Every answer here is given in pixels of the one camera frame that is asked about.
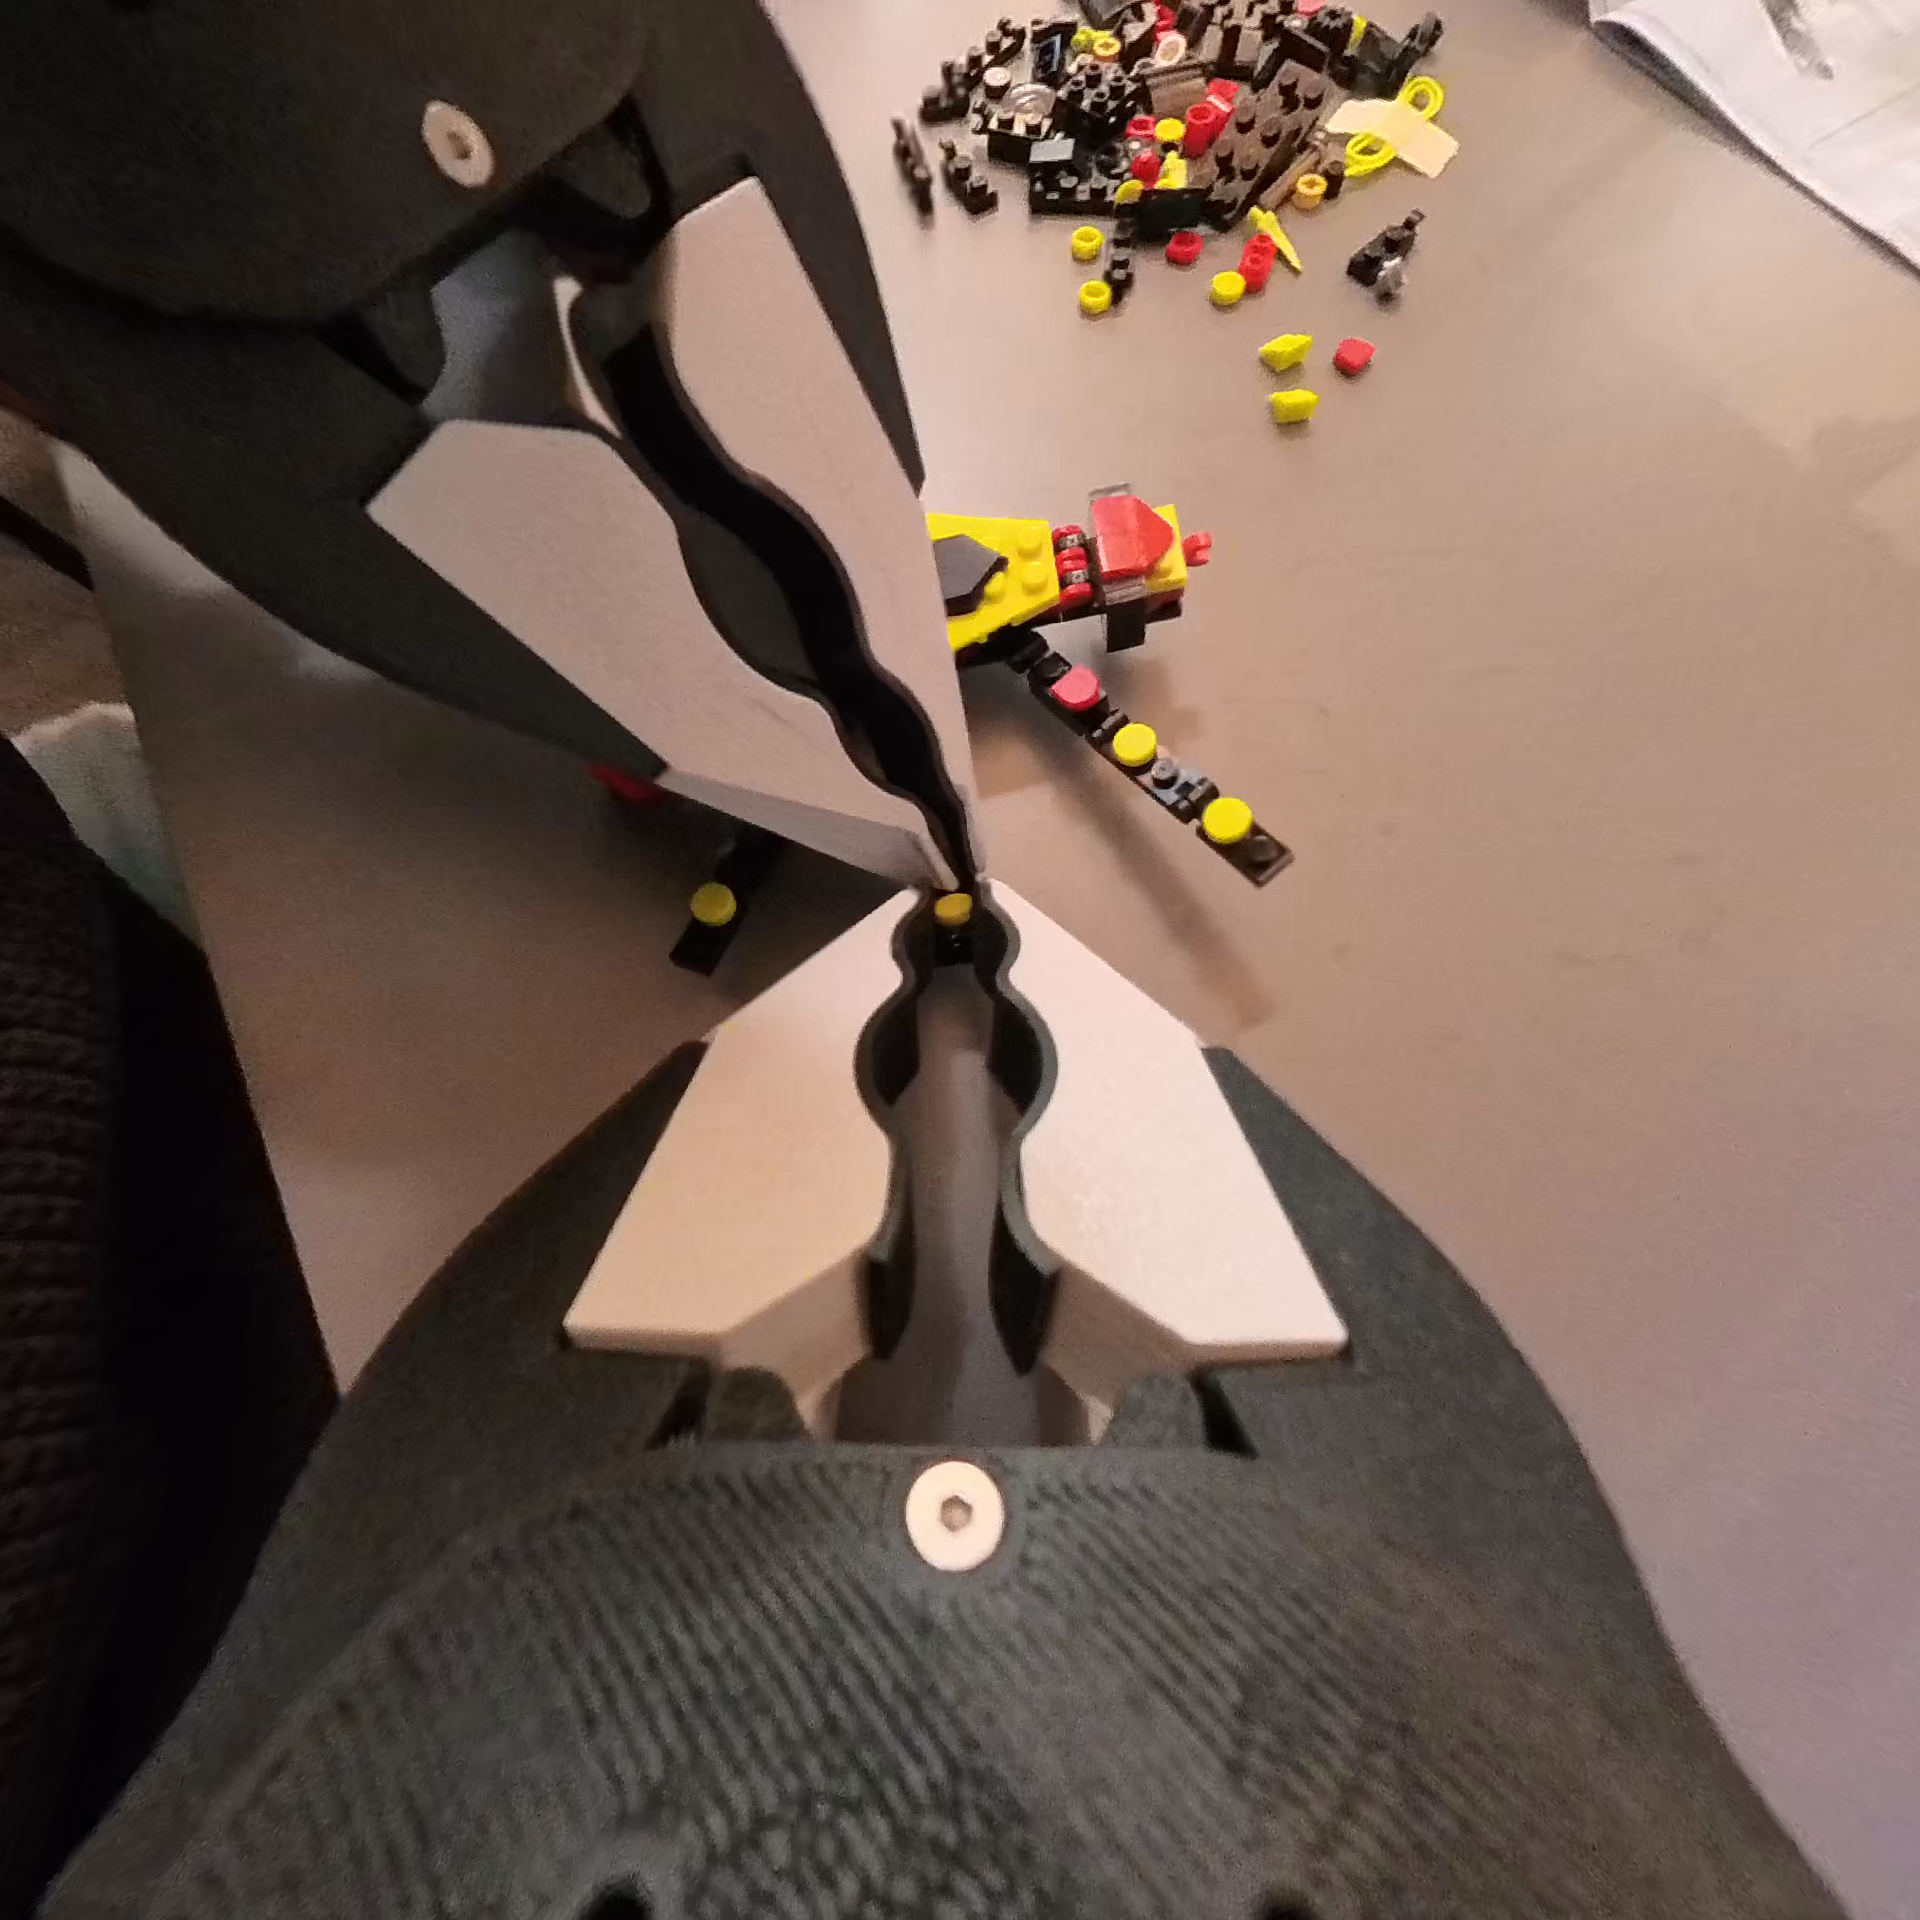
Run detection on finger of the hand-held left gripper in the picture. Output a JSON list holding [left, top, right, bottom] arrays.
[[574, 176, 981, 884], [363, 238, 952, 890]]

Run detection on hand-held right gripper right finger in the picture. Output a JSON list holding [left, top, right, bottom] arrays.
[[976, 882, 1349, 1373]]

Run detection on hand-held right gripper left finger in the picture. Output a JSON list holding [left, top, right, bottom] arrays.
[[561, 884, 939, 1367]]

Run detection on black yellow red lego model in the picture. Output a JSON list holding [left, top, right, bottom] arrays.
[[590, 480, 1295, 976]]

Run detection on pile of loose lego pieces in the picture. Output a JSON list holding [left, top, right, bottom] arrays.
[[931, 0, 1461, 317]]

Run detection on person's black knit clothing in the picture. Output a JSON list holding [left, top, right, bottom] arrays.
[[0, 736, 338, 1846]]

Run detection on instruction booklet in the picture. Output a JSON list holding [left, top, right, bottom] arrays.
[[1586, 0, 1920, 272]]

